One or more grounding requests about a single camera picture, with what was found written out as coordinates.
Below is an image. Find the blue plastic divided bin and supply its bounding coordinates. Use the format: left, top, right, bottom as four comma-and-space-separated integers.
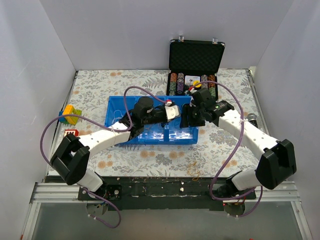
104, 96, 199, 145

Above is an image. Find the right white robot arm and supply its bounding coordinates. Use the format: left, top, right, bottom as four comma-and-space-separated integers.
180, 88, 297, 199

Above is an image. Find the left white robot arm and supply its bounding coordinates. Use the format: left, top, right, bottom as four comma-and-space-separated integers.
50, 96, 180, 200

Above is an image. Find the floral patterned table mat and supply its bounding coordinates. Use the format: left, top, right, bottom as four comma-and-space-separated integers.
68, 69, 266, 177

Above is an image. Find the black poker chip case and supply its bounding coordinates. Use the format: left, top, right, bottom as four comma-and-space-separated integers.
166, 36, 226, 96

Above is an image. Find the black handheld microphone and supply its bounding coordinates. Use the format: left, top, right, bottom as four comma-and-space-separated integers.
246, 113, 258, 128

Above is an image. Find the red white toy block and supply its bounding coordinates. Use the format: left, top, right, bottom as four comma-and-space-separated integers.
63, 129, 79, 137

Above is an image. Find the colourful toy brick stack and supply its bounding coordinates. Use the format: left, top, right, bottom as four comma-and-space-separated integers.
58, 104, 82, 125

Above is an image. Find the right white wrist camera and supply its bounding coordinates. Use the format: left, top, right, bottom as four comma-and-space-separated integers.
187, 84, 202, 95

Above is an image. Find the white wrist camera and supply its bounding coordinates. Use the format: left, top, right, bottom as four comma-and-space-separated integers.
187, 84, 202, 95
164, 100, 181, 122

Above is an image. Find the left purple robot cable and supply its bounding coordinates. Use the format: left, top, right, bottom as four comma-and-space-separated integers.
39, 86, 171, 229

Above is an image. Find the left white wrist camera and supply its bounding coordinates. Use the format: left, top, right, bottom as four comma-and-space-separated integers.
164, 100, 181, 122

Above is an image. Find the aluminium frame rail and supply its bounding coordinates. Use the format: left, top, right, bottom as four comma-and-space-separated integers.
30, 183, 80, 203

